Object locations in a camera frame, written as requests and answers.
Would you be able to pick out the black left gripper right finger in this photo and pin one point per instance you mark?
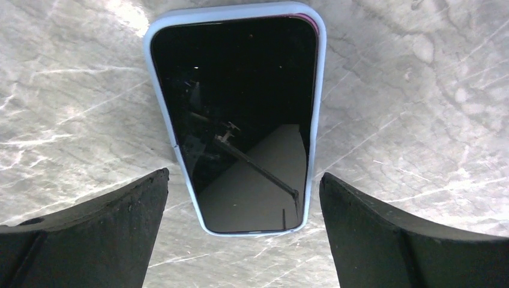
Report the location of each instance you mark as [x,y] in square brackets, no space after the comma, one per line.
[375,244]

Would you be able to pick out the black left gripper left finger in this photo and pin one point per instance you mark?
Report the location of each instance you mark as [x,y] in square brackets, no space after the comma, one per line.
[104,242]

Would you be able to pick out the black phone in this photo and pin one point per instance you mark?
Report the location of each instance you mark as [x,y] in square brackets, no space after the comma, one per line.
[239,87]

